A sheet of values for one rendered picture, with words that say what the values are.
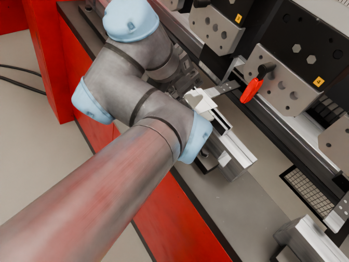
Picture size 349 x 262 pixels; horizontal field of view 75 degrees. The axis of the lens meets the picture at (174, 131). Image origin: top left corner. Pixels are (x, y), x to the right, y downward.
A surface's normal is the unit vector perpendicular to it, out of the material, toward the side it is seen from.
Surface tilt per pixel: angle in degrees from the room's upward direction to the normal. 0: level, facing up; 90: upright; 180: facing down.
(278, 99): 90
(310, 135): 0
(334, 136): 90
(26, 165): 0
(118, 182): 20
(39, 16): 90
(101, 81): 38
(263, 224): 0
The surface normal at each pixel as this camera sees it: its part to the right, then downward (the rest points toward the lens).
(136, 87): 0.18, -0.50
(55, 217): 0.28, -0.76
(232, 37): -0.79, 0.34
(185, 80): -0.33, -0.23
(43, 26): 0.57, 0.73
